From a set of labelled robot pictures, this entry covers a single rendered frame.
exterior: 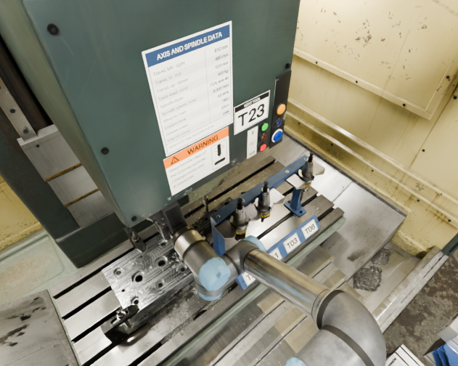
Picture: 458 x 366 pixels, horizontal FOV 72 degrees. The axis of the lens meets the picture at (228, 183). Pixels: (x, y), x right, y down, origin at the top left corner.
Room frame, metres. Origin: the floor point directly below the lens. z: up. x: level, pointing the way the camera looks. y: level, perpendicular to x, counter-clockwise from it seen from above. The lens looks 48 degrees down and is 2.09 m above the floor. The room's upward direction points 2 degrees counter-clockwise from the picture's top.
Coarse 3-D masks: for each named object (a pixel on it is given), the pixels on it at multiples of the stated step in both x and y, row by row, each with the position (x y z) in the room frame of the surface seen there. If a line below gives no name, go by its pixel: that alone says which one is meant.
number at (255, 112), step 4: (264, 100) 0.58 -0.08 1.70; (260, 104) 0.57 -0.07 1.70; (264, 104) 0.58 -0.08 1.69; (248, 108) 0.55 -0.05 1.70; (252, 108) 0.55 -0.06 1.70; (256, 108) 0.56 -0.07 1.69; (260, 108) 0.57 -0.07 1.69; (264, 108) 0.58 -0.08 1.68; (248, 112) 0.55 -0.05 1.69; (252, 112) 0.55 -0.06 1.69; (256, 112) 0.56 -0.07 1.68; (260, 112) 0.57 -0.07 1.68; (264, 112) 0.58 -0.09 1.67; (248, 116) 0.55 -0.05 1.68; (252, 116) 0.56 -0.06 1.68; (256, 116) 0.56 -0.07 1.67; (260, 116) 0.57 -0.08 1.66; (248, 120) 0.55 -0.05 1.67; (252, 120) 0.56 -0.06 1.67; (256, 120) 0.56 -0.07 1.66; (248, 124) 0.55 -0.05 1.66
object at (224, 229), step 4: (224, 220) 0.60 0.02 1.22; (228, 220) 0.61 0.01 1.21; (216, 224) 0.59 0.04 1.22; (220, 224) 0.59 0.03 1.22; (224, 224) 0.59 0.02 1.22; (228, 224) 0.59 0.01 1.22; (216, 228) 0.57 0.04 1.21; (220, 228) 0.57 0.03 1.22; (224, 228) 0.57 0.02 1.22; (228, 228) 0.57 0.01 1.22; (232, 228) 0.57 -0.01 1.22; (220, 232) 0.56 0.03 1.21; (224, 232) 0.56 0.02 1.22; (228, 232) 0.56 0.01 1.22; (232, 232) 0.56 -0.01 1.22; (236, 232) 0.56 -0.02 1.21; (224, 236) 0.54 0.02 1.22; (228, 236) 0.54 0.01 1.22; (232, 236) 0.54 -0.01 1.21
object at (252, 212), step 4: (248, 204) 0.67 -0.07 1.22; (252, 204) 0.67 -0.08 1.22; (248, 208) 0.65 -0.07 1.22; (252, 208) 0.65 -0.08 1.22; (256, 208) 0.65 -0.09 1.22; (248, 212) 0.63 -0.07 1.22; (252, 212) 0.63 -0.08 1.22; (256, 212) 0.63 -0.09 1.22; (260, 212) 0.63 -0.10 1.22; (252, 216) 0.62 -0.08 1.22; (256, 216) 0.62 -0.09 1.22; (260, 216) 0.62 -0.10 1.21; (252, 220) 0.60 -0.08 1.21; (256, 220) 0.60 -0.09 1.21
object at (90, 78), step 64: (0, 0) 0.48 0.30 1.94; (64, 0) 0.38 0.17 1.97; (128, 0) 0.43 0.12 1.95; (192, 0) 0.48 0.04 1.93; (256, 0) 0.56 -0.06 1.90; (64, 64) 0.37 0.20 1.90; (128, 64) 0.41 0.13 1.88; (256, 64) 0.56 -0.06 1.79; (64, 128) 0.52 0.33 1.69; (128, 128) 0.40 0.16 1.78; (128, 192) 0.37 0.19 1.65
